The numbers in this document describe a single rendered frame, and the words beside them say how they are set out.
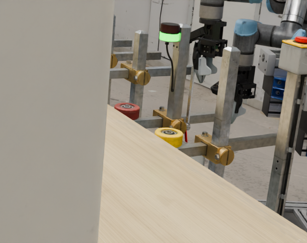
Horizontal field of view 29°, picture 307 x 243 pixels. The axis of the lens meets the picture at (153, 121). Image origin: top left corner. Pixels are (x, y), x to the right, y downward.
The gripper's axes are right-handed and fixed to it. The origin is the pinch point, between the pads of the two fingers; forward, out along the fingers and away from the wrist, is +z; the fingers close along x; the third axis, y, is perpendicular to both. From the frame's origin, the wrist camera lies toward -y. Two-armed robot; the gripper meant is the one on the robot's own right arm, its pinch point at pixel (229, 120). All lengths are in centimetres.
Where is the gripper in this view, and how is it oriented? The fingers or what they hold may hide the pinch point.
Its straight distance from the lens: 215.1
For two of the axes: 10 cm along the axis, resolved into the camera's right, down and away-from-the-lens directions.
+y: 8.6, -1.0, 5.0
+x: -5.1, -3.1, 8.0
